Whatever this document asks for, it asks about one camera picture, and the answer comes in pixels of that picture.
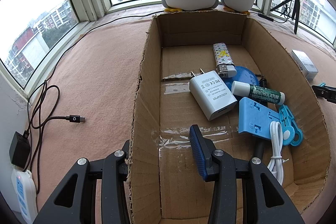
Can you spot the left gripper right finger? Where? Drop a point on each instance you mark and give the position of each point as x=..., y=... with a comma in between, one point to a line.
x=264, y=199

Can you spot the black tripod stand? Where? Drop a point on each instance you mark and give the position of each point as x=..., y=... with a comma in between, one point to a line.
x=291, y=10

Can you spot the white wall charger adapter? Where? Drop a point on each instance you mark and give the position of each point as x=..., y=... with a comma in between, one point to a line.
x=211, y=94

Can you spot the patterned lighter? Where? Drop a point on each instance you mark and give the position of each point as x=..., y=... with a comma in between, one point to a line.
x=224, y=64

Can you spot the green lip balm stick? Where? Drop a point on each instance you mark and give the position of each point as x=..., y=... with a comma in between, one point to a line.
x=257, y=93

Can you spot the clear square plastic case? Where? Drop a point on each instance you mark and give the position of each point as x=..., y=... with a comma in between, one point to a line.
x=305, y=64

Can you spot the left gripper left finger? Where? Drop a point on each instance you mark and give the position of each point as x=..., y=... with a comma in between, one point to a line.
x=74, y=199

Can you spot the black power adapter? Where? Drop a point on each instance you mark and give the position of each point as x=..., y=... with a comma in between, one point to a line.
x=19, y=149

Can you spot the blue plastic phone holder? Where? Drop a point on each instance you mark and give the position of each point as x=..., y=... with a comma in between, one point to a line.
x=255, y=119

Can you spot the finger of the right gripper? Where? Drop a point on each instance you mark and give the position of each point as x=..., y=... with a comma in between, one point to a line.
x=327, y=92

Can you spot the black pen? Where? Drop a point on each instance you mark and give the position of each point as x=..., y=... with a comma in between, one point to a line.
x=259, y=142

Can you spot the blue round disc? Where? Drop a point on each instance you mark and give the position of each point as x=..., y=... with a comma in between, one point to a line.
x=243, y=75

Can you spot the white power strip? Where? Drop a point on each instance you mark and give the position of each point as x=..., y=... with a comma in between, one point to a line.
x=25, y=190

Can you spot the brown cardboard box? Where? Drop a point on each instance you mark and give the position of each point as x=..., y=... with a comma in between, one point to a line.
x=165, y=186

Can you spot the black inline cable switch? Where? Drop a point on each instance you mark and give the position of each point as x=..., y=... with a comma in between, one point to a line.
x=265, y=17

